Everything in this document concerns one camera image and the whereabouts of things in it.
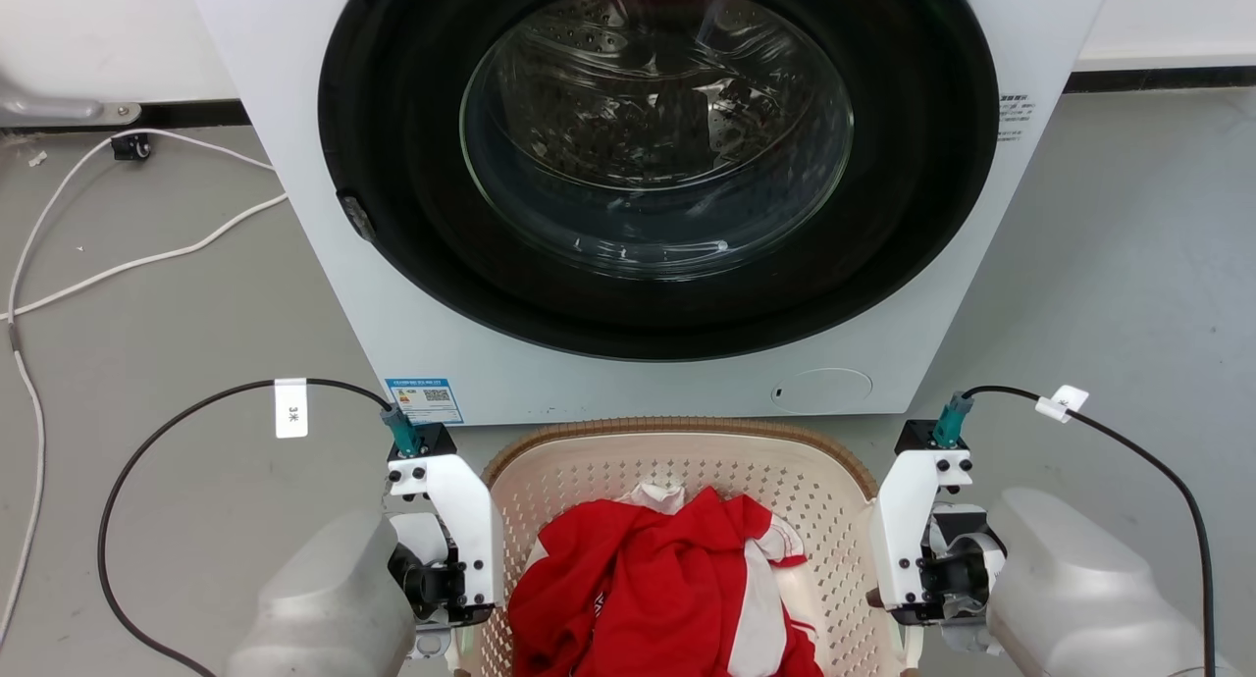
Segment beige perforated laundry basket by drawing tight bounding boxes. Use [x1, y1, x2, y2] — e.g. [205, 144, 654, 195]
[446, 417, 925, 677]

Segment black washer door latch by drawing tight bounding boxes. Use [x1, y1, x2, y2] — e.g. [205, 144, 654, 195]
[338, 193, 380, 245]

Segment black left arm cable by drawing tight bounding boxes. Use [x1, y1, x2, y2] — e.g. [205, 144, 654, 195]
[96, 377, 425, 677]

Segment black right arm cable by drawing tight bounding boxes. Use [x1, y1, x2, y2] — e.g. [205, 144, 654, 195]
[932, 385, 1219, 677]

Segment white front-load washing machine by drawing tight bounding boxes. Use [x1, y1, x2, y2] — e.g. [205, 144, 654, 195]
[182, 0, 1120, 428]

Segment round white filter cover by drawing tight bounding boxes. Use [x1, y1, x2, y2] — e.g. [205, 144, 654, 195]
[769, 367, 874, 414]

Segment blue energy label sticker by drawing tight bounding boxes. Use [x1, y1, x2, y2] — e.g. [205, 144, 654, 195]
[384, 378, 465, 426]

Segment white printed text sticker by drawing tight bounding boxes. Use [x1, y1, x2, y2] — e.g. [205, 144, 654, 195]
[997, 92, 1030, 146]

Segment long white cable tag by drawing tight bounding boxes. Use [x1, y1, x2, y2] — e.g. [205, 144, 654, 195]
[274, 378, 310, 441]

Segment grey metal foot bracket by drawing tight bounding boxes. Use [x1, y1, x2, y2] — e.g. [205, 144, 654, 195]
[0, 64, 144, 130]

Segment red and white garment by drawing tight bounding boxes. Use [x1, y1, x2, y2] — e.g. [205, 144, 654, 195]
[505, 482, 826, 677]

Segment short white cable tag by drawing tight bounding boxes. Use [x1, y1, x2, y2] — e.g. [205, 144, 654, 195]
[1034, 384, 1091, 425]

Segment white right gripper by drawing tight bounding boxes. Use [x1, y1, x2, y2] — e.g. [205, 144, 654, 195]
[868, 448, 1008, 627]

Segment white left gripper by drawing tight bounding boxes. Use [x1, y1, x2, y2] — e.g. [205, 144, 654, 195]
[386, 451, 506, 629]

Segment black round washer door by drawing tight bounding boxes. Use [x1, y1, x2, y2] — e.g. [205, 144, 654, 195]
[317, 0, 1000, 362]

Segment white floor cable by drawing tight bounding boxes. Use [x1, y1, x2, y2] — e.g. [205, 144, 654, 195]
[0, 192, 291, 321]
[0, 127, 278, 651]

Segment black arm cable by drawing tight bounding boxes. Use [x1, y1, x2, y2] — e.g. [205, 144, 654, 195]
[96, 377, 425, 677]
[932, 385, 1219, 677]

